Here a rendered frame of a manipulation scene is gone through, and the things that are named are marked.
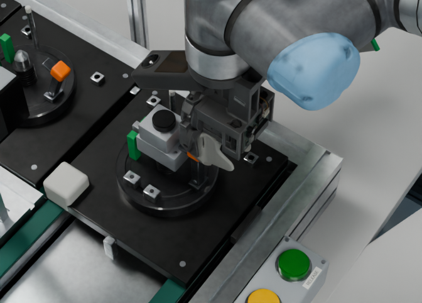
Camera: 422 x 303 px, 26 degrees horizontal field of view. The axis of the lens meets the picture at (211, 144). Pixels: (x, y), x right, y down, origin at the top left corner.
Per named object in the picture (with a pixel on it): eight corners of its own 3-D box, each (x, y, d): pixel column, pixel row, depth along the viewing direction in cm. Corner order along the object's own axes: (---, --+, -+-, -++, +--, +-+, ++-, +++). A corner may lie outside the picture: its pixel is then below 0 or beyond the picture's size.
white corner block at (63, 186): (92, 191, 126) (89, 175, 123) (70, 214, 124) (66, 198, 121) (66, 175, 128) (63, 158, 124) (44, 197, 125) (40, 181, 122)
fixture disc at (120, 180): (238, 163, 126) (239, 154, 125) (178, 235, 120) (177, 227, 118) (158, 115, 131) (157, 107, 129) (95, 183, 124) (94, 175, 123)
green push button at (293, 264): (314, 266, 119) (315, 258, 117) (297, 288, 117) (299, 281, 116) (288, 250, 120) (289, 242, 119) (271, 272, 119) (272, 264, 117)
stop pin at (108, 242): (119, 254, 123) (116, 239, 120) (113, 260, 122) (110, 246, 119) (111, 248, 124) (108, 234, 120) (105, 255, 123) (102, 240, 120)
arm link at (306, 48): (396, 14, 82) (310, -50, 87) (306, 80, 78) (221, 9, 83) (384, 69, 89) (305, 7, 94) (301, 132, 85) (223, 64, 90)
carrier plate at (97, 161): (287, 165, 129) (289, 156, 127) (186, 290, 117) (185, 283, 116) (152, 87, 137) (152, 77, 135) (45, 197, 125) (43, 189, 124)
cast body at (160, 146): (195, 150, 121) (194, 118, 115) (175, 173, 119) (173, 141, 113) (145, 121, 124) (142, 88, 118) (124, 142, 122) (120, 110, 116)
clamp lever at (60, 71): (63, 91, 130) (71, 68, 123) (53, 100, 129) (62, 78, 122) (44, 75, 130) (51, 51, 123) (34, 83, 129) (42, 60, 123)
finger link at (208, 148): (227, 197, 112) (227, 154, 105) (188, 173, 114) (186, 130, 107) (241, 180, 114) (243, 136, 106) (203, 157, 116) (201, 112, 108)
